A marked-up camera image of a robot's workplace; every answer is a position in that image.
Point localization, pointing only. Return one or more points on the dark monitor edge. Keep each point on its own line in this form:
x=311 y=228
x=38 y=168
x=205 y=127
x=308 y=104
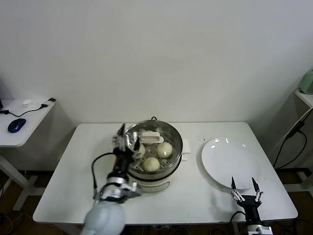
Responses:
x=1 y=98

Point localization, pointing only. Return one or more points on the white shelf board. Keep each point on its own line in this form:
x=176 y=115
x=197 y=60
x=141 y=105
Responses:
x=305 y=98

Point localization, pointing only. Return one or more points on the pale green appliance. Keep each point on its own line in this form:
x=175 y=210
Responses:
x=307 y=83

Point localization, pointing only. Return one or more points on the white side desk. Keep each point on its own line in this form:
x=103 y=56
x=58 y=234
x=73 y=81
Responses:
x=29 y=122

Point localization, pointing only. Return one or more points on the white round plate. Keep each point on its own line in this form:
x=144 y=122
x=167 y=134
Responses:
x=212 y=147

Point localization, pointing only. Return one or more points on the round glass pot lid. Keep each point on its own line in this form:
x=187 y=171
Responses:
x=151 y=138

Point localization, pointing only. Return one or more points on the black power adapter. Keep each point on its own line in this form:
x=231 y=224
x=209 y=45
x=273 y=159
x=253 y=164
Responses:
x=296 y=129

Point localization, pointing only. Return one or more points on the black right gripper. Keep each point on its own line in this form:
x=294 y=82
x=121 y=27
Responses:
x=251 y=203

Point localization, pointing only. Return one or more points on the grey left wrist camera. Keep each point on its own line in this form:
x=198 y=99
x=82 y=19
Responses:
x=133 y=190

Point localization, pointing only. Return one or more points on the blue computer mouse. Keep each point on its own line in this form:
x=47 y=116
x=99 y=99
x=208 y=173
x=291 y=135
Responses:
x=16 y=125

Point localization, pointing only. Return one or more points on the small white crumpled object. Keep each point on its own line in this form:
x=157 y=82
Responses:
x=27 y=102

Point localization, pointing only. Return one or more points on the white slanted strip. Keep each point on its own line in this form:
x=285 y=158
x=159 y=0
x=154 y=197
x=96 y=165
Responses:
x=281 y=141

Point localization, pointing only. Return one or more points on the stainless steel steamer basket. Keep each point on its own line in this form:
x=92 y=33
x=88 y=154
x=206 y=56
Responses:
x=168 y=170

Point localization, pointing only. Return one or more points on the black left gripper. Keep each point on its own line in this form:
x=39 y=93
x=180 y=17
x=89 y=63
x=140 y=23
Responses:
x=121 y=160

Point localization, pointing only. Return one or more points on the white steamed baozi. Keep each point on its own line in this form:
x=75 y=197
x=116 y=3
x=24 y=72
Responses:
x=164 y=149
x=151 y=164
x=142 y=150

